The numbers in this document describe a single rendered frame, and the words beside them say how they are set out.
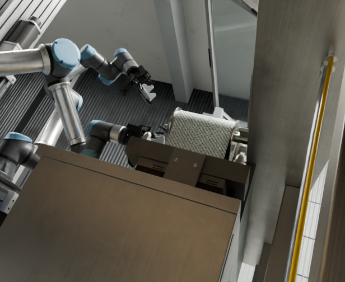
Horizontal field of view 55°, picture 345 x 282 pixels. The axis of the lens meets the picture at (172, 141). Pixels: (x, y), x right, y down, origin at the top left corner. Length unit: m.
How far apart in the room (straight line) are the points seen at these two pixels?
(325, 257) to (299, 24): 0.47
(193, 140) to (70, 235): 0.58
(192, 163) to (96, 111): 4.57
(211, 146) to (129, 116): 4.06
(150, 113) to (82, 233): 4.33
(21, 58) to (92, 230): 0.70
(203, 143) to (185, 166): 0.29
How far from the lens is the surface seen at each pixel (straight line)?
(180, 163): 1.00
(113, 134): 1.34
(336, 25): 0.70
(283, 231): 1.30
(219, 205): 0.90
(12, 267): 1.04
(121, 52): 1.71
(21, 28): 1.82
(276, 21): 0.71
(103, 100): 5.59
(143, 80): 1.58
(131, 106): 5.36
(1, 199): 1.61
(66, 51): 1.37
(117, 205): 0.95
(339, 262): 0.37
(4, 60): 1.33
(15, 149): 1.73
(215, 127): 1.30
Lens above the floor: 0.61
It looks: 24 degrees up
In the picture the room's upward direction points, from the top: 22 degrees clockwise
